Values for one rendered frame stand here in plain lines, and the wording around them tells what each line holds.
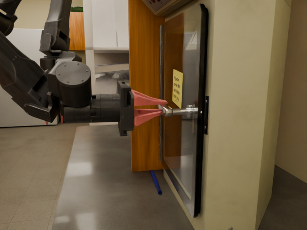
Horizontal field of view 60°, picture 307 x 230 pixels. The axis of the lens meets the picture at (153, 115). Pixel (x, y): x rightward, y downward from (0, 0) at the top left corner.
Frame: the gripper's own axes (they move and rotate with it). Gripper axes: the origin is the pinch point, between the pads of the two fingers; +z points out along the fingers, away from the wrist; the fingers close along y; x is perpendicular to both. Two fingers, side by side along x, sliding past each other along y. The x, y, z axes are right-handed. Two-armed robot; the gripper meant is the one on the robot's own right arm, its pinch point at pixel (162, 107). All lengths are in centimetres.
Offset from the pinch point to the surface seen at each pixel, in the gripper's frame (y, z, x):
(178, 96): 1.6, 4.0, 2.4
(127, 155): -28.7, -3.0, 39.2
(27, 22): 39, -145, 548
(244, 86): 6.0, 11.9, -10.3
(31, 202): -133, -75, 178
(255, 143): -4.7, 15.2, -11.1
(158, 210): -26.2, 0.4, 1.5
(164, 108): 0.9, -1.0, -5.1
